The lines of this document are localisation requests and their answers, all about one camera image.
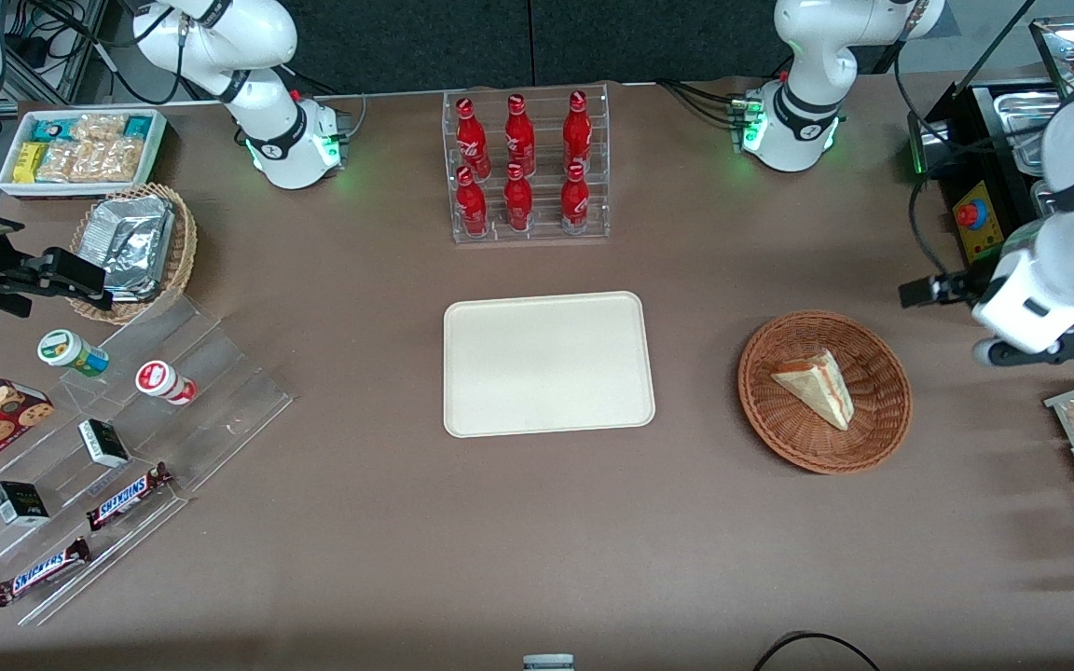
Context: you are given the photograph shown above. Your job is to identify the triangular sandwich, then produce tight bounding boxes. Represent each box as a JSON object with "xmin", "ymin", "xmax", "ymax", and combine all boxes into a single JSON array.
[{"xmin": 770, "ymin": 348, "xmax": 856, "ymax": 432}]

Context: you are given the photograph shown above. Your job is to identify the cup with green lid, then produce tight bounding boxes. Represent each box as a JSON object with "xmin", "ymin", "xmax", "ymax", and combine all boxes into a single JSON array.
[{"xmin": 37, "ymin": 328, "xmax": 112, "ymax": 379}]

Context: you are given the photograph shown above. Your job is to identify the steel food pan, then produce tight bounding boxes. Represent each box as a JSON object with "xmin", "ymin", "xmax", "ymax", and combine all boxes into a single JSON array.
[
  {"xmin": 1029, "ymin": 177, "xmax": 1062, "ymax": 221},
  {"xmin": 994, "ymin": 90, "xmax": 1074, "ymax": 174}
]

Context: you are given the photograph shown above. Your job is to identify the black base cable bundle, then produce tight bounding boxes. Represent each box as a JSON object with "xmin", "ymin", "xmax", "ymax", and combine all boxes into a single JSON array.
[{"xmin": 656, "ymin": 78, "xmax": 754, "ymax": 129}]

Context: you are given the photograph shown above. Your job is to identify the small oval wicker basket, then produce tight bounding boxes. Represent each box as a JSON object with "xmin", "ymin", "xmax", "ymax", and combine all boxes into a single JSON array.
[{"xmin": 69, "ymin": 183, "xmax": 199, "ymax": 326}]

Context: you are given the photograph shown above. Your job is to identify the yellow snack packet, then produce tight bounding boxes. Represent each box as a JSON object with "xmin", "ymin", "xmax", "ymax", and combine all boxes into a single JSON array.
[{"xmin": 13, "ymin": 141, "xmax": 48, "ymax": 185}]

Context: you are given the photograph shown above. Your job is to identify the small black carton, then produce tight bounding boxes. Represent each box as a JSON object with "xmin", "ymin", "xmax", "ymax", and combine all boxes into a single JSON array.
[
  {"xmin": 0, "ymin": 480, "xmax": 51, "ymax": 528},
  {"xmin": 77, "ymin": 418, "xmax": 131, "ymax": 470}
]

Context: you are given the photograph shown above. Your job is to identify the Snickers chocolate bar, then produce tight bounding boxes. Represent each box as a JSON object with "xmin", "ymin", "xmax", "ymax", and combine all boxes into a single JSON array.
[
  {"xmin": 86, "ymin": 461, "xmax": 175, "ymax": 533},
  {"xmin": 0, "ymin": 537, "xmax": 93, "ymax": 609}
]

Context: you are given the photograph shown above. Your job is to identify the black cables behind table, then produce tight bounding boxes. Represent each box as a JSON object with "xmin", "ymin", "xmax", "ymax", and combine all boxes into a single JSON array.
[{"xmin": 7, "ymin": 0, "xmax": 186, "ymax": 105}]

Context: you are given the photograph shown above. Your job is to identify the red cola bottle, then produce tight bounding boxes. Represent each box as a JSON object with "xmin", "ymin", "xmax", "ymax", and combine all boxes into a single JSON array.
[
  {"xmin": 560, "ymin": 162, "xmax": 592, "ymax": 235},
  {"xmin": 504, "ymin": 93, "xmax": 537, "ymax": 178},
  {"xmin": 503, "ymin": 163, "xmax": 535, "ymax": 233},
  {"xmin": 563, "ymin": 89, "xmax": 594, "ymax": 174},
  {"xmin": 456, "ymin": 97, "xmax": 493, "ymax": 180},
  {"xmin": 455, "ymin": 166, "xmax": 490, "ymax": 237}
]

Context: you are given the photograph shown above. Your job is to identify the clear acrylic bottle rack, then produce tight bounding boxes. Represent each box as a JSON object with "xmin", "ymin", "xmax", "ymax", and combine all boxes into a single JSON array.
[{"xmin": 442, "ymin": 82, "xmax": 612, "ymax": 246}]

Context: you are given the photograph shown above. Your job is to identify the black looped floor cable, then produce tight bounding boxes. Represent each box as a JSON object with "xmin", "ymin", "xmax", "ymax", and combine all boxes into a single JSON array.
[{"xmin": 751, "ymin": 631, "xmax": 884, "ymax": 671}]

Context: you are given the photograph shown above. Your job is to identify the cup with red lid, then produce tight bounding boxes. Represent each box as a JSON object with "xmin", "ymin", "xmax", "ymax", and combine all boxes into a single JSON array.
[{"xmin": 134, "ymin": 359, "xmax": 199, "ymax": 407}]

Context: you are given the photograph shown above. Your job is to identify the clear bag of crackers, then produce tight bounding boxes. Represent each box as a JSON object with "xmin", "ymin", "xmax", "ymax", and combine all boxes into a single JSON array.
[
  {"xmin": 71, "ymin": 113, "xmax": 129, "ymax": 144},
  {"xmin": 76, "ymin": 137, "xmax": 145, "ymax": 184},
  {"xmin": 36, "ymin": 141, "xmax": 82, "ymax": 184}
]

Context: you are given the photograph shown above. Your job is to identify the clear acrylic stepped display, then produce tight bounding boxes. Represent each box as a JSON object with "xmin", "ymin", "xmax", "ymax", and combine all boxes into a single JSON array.
[{"xmin": 0, "ymin": 293, "xmax": 295, "ymax": 627}]

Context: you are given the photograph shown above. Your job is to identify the large round wicker basket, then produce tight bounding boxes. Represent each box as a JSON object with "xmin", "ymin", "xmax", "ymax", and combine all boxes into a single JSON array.
[{"xmin": 737, "ymin": 309, "xmax": 914, "ymax": 476}]

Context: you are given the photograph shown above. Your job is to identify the silver foil wrapped package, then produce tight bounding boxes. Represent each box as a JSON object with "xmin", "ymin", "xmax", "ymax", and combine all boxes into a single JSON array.
[{"xmin": 100, "ymin": 195, "xmax": 177, "ymax": 303}]

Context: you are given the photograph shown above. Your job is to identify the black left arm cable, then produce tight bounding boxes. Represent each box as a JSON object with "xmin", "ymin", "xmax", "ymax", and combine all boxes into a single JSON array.
[{"xmin": 889, "ymin": 0, "xmax": 1053, "ymax": 282}]

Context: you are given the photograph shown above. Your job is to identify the grey base cable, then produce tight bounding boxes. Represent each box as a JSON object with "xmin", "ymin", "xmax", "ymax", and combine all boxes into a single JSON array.
[{"xmin": 326, "ymin": 91, "xmax": 369, "ymax": 143}]

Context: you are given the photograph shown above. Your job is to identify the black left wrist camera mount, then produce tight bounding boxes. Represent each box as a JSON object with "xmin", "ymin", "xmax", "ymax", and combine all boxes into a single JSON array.
[{"xmin": 971, "ymin": 322, "xmax": 1074, "ymax": 367}]

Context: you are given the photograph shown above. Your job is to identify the aluminium frame profile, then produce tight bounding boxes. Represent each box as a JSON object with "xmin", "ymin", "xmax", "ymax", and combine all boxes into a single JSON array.
[{"xmin": 0, "ymin": 0, "xmax": 115, "ymax": 109}]

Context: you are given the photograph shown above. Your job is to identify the white rectangular snack bin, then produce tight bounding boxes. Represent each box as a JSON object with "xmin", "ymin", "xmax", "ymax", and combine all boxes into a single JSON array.
[{"xmin": 0, "ymin": 108, "xmax": 169, "ymax": 200}]

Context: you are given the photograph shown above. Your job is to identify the black hot food display case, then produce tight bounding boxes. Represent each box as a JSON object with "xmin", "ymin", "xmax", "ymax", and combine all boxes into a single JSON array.
[{"xmin": 907, "ymin": 17, "xmax": 1074, "ymax": 325}]

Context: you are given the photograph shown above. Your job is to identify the cream rectangular serving tray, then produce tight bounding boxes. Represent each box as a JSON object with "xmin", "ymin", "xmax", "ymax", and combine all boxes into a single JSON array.
[{"xmin": 443, "ymin": 291, "xmax": 656, "ymax": 439}]

